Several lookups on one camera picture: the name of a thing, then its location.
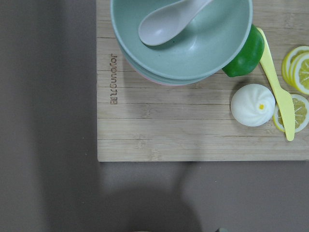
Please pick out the bamboo cutting board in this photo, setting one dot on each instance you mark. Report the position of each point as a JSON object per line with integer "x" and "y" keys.
{"x": 139, "y": 120}

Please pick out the green bowl stack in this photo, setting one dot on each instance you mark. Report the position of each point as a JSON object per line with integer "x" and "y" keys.
{"x": 212, "y": 39}

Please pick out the white ceramic spoon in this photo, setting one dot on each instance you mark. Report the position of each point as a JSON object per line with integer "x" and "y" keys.
{"x": 164, "y": 23}

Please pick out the green lime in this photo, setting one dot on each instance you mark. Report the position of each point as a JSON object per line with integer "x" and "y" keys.
{"x": 248, "y": 57}

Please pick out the yellow plastic knife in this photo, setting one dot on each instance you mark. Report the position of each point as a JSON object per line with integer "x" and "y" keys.
{"x": 283, "y": 98}

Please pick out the lemon slice stack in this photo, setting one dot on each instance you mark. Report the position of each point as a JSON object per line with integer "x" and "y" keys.
{"x": 295, "y": 69}

